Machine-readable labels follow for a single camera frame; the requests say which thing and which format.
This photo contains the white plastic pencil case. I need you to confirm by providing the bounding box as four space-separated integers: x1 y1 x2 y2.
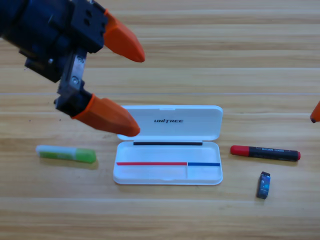
112 104 224 186

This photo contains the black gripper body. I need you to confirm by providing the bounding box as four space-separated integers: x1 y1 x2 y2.
0 0 109 118

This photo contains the black sleeved eraser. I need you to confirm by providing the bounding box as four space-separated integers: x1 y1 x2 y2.
256 171 272 200

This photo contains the red and black marker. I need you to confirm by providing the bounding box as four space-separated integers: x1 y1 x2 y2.
229 144 301 162

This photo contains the green and white glue stick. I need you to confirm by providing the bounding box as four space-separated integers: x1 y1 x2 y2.
35 144 97 165

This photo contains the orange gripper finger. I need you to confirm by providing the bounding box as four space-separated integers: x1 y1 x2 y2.
103 8 146 63
71 93 141 138
309 100 320 124

